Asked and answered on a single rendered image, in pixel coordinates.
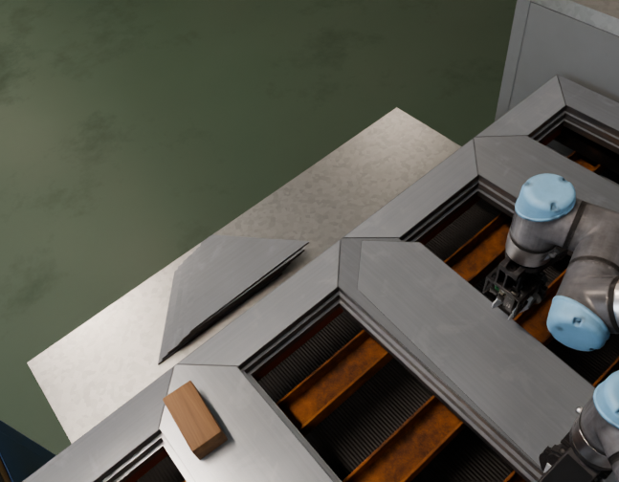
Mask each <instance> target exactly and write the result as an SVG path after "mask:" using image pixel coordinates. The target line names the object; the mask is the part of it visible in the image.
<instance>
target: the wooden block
mask: <svg viewBox="0 0 619 482"><path fill-rule="evenodd" d="M163 401H164V403H165V405H166V407H167V409H168V411H169V413H170V415H171V416H172V418H173V420H174V422H175V423H176V425H177V427H178V428H179V430H180V431H181V433H182V435H183V437H184V438H185V440H186V442H187V444H188V446H189V448H190V450H191V451H192V453H193V454H194V455H195V456H196V457H197V458H198V459H199V460H200V459H202V458H203V457H205V456H206V455H208V454H209V453H210V452H212V451H213V450H215V449H216V448H218V447H219V446H220V445H222V444H223V443H225V442H226V441H227V440H228V438H227V436H226V435H225V433H224V431H223V430H222V428H221V427H220V426H219V424H218V423H217V421H216V419H215V418H214V416H213V414H212V413H211V411H210V409H209V407H208V406H207V404H206V402H205V401H204V399H203V398H202V396H201V394H200V393H199V391H198V390H197V388H196V387H195V385H194V384H193V382H192V381H188V382H187V383H185V384H183V385H182V386H180V387H179V388H177V389H176V390H174V391H173V392H171V393H170V394H168V395H167V396H165V397H164V398H163Z"/></svg>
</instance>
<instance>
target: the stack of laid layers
mask: <svg viewBox="0 0 619 482"><path fill-rule="evenodd" d="M562 126H564V127H566V128H568V129H570V130H572V131H574V132H576V133H578V134H580V135H582V136H584V137H586V138H588V139H589V140H591V141H593V142H596V143H598V144H600V145H601V146H603V147H605V148H607V149H609V150H611V151H613V152H615V153H616V154H618V155H619V131H617V130H615V129H613V128H611V127H609V126H607V125H605V124H603V123H601V122H599V121H597V120H595V119H593V118H591V117H589V116H587V115H585V114H583V113H581V112H579V111H577V110H575V109H573V108H570V107H568V106H565V107H564V108H562V109H561V110H560V111H559V112H557V113H556V114H555V115H554V116H552V117H551V118H550V119H549V120H547V121H546V122H545V123H543V124H542V125H541V126H539V127H538V128H537V129H536V130H534V131H533V132H532V133H531V134H529V135H528V137H530V138H532V139H533V140H535V141H537V142H540V143H542V142H543V141H545V140H546V139H547V138H548V137H549V136H551V135H552V134H553V133H554V132H556V131H557V130H558V129H559V128H561V127H562ZM477 175H478V173H477ZM476 196H478V197H480V198H482V199H483V200H485V201H486V202H488V203H489V204H491V205H492V206H494V207H495V208H497V209H499V210H500V211H502V212H504V213H505V214H507V215H508V216H510V217H511V218H513V216H514V212H515V204H516V201H517V198H515V197H514V196H512V195H510V194H509V193H507V192H506V191H504V190H502V189H501V188H499V187H498V186H495V185H494V184H492V183H491V182H489V181H488V180H486V179H484V178H483V177H481V176H480V175H478V176H476V177H475V178H474V179H472V180H471V182H469V183H468V184H467V185H465V186H464V187H462V188H461V189H460V190H458V191H457V193H456V194H454V195H453V196H452V197H451V198H449V199H448V200H447V201H446V202H444V203H443V204H442V205H441V206H439V207H438V208H437V209H435V210H434V211H433V212H432V213H430V214H429V215H428V216H427V217H425V218H424V219H423V220H422V221H420V222H419V223H418V224H417V225H415V226H414V227H413V228H412V229H410V230H409V231H407V232H406V233H405V234H404V235H402V236H401V237H376V238H342V239H341V244H340V259H339V274H338V288H336V289H335V290H334V291H333V292H331V293H330V294H329V295H328V296H326V297H325V298H324V299H322V300H321V301H320V302H319V303H317V304H316V305H315V306H314V307H312V308H311V309H310V310H309V311H307V312H306V313H305V314H304V315H302V316H301V317H300V318H298V319H297V320H296V321H295V322H293V323H292V324H291V325H290V326H288V327H287V328H286V329H285V330H283V331H282V332H281V333H280V334H278V335H277V336H276V337H274V338H273V339H272V340H270V341H269V342H268V343H267V344H265V345H264V346H263V347H262V348H260V349H259V350H258V351H257V352H255V353H254V354H253V355H252V356H250V357H249V358H248V359H247V360H245V361H244V362H243V363H241V364H240V365H239V366H237V367H238V368H239V369H240V371H241V372H242V373H243V374H244V375H245V377H246V378H247V379H248V380H249V381H250V383H251V384H252V385H253V386H254V387H255V389H256V390H257V391H258V392H259V393H260V395H261V396H262V397H263V398H264V399H265V401H266V402H267V403H268V404H269V405H270V407H271V408H272V409H273V410H274V411H275V412H276V414H277V415H278V416H279V417H280V419H281V420H282V421H283V422H284V423H285V425H286V426H287V427H288V428H289V429H290V430H291V431H292V432H293V433H294V434H295V435H296V437H297V438H298V439H299V440H300V442H301V443H302V444H303V445H304V446H305V448H306V449H307V450H308V451H309V452H310V454H311V455H312V456H313V457H314V458H315V459H316V461H317V462H318V463H319V464H320V465H321V467H322V468H323V469H324V470H325V472H326V473H327V474H328V475H329V476H330V478H331V479H332V480H333V481H334V482H342V481H341V479H340V478H339V477H338V476H337V475H336V474H335V473H334V472H333V471H332V470H331V469H330V467H329V466H328V465H327V464H326V463H325V462H324V460H323V459H322V458H321V457H320V456H319V454H318V453H317V452H316V451H315V450H314V448H313V447H312V446H311V445H310V444H309V443H308V441H307V440H306V439H305V438H304V437H303V436H302V434H301V433H300V432H299V431H298V429H297V428H296V427H295V426H294V425H293V424H292V422H291V421H290V420H289V419H288V418H287V417H286V415H285V414H284V413H283V412H282V411H281V409H280V408H279V407H278V406H277V405H276V403H275V402H274V401H273V400H272V399H271V397H270V396H269V395H268V394H267V393H266V392H265V390H264V389H263V388H262V387H261V386H260V385H259V383H258V382H257V381H256V380H255V379H254V376H255V375H256V374H258V373H259V372H260V371H261V370H263V369H264V368H265V367H266V366H267V365H269V364H270V363H271V362H273V361H274V360H275V359H276V358H278V357H279V356H280V355H281V354H282V353H284V352H285V351H286V350H287V349H289V348H290V347H291V346H292V345H294V344H295V343H296V342H297V341H298V340H300V339H301V338H302V337H304V336H305V335H306V334H307V333H308V332H310V331H311V330H312V329H313V328H315V327H316V326H317V325H318V324H320V323H321V322H322V321H323V320H324V319H326V318H327V317H328V316H330V315H331V314H332V313H333V312H335V311H336V310H337V309H338V308H339V307H341V308H342V309H343V310H344V311H345V312H346V313H347V314H348V315H349V316H350V317H351V318H352V319H353V320H355V321H356V322H357V323H358V324H359V325H360V326H361V327H362V328H363V329H364V330H365V331H366V332H367V333H368V334H369V335H370V336H371V337H373V338H374V339H375V340H376V341H377V342H378V343H379V344H380V345H381V346H382V347H383V348H385V349H386V350H387V351H388V353H389V354H390V355H391V356H392V357H393V358H394V359H395V360H397V361H398V362H399V363H401V364H402V365H403V366H404V367H405V368H406V369H407V370H408V372H409V373H410V374H411V375H412V376H414V377H415V378H416V379H417V380H418V381H419V382H420V383H421V384H422V385H423V386H424V387H426V388H427V389H428V390H429V391H430V392H431V393H432V394H433V395H434V396H435V397H436V398H437V399H438V400H439V401H440V402H441V403H442V404H444V405H445V406H446V407H447V408H448V409H449V410H450V411H451V412H452V413H453V414H454V415H455V416H456V417H458V418H459V419H460V420H461V421H462V422H463V423H464V424H465V425H466V426H467V427H468V428H469V429H470V430H471V431H473V432H474V433H475V434H476V435H477V436H478V437H479V438H480V439H481V440H482V441H483V442H484V443H485V444H486V445H488V446H489V447H490V448H491V449H492V450H493V451H494V452H495V453H496V454H497V455H498V456H499V457H500V458H502V459H503V460H504V461H505V462H506V463H507V464H508V465H509V466H510V467H511V468H512V469H513V470H514V471H515V472H517V473H518V474H519V475H520V476H521V477H522V478H523V479H524V480H525V481H526V482H538V481H539V480H540V477H541V476H542V475H543V471H542V469H541V468H540V467H539V466H538V465H537V464H536V463H534V462H533V461H532V460H531V459H530V458H529V457H528V456H527V455H526V454H525V453H524V452H523V451H522V450H521V449H520V448H519V447H518V446H517V445H516V444H515V443H514V442H513V441H512V440H511V439H510V438H509V437H508V436H507V435H506V434H505V433H504V432H503V431H502V430H501V429H500V428H499V427H498V426H497V425H496V424H495V423H493V422H492V421H491V420H490V419H489V418H488V417H487V416H486V415H485V414H484V413H483V412H482V411H481V410H480V409H479V408H478V407H477V406H476V405H475V404H474V403H473V402H472V401H471V400H470V399H469V398H468V397H467V396H466V395H465V394H464V393H463V392H462V391H461V390H460V389H459V388H458V387H457V386H456V385H455V384H454V383H453V382H452V381H451V380H450V379H448V378H447V377H446V376H445V375H444V374H443V373H442V372H441V371H440V370H439V369H438V368H437V367H436V366H435V365H434V364H433V363H432V362H431V361H430V360H429V359H428V358H427V357H426V356H425V355H424V354H423V353H422V352H421V351H420V350H419V349H418V348H417V347H416V346H415V345H414V344H413V343H412V342H411V341H410V340H409V339H408V338H407V337H406V336H405V335H403V334H402V333H401V332H400V331H399V330H398V329H397V328H396V327H395V326H394V325H393V324H392V323H391V322H390V321H389V320H388V319H387V318H386V317H385V316H384V315H383V314H382V313H381V312H380V311H379V310H378V309H377V308H376V307H375V306H374V305H373V304H372V303H371V302H370V301H369V300H368V299H367V298H366V297H365V296H364V295H363V294H362V293H361V292H360V291H359V290H357V284H358V273H359V264H360V254H361V244H362V241H363V240H374V241H402V242H420V241H421V240H423V239H424V238H425V237H426V236H428V235H429V234H430V233H431V232H433V231H434V230H435V229H436V228H438V227H439V226H440V225H441V224H443V223H444V222H445V221H446V220H448V219H449V218H450V217H451V216H452V215H454V214H455V213H456V212H457V211H459V210H460V209H461V208H463V207H464V206H465V205H466V204H467V203H469V202H470V201H471V200H472V199H474V198H475V197H476ZM164 449H165V450H166V451H167V453H168V454H169V456H170V457H171V459H172V460H173V462H174V463H175V465H176V466H177V468H178V469H179V471H180V472H181V474H182V475H183V476H184V477H185V479H186V480H187V482H195V481H194V480H193V478H192V477H191V475H190V474H189V472H188V470H187V469H186V467H185V466H184V464H183V463H182V461H181V460H180V458H179V457H178V455H177V454H176V452H175V451H174V450H173V448H172V447H171V445H170V444H169V442H168V441H167V439H166V438H165V436H164V435H163V434H162V432H161V431H160V429H158V431H156V432H155V433H154V434H153V435H151V436H150V437H149V438H148V439H146V440H145V441H144V442H142V443H141V444H140V445H139V446H137V447H136V448H135V449H133V450H132V451H131V452H130V453H128V454H127V455H126V456H125V457H123V459H122V460H121V461H119V462H118V463H117V464H116V465H114V466H113V467H112V468H111V469H109V470H108V471H107V472H105V473H104V474H103V475H102V476H100V477H99V478H98V479H97V480H95V481H94V482H125V481H126V480H127V479H128V478H130V477H131V476H132V475H133V474H135V473H136V472H137V471H138V470H140V469H141V468H142V467H143V466H145V465H146V464H147V463H148V462H150V461H151V460H152V459H153V458H154V457H156V456H157V455H158V454H159V453H161V452H162V451H163V450H164Z"/></svg>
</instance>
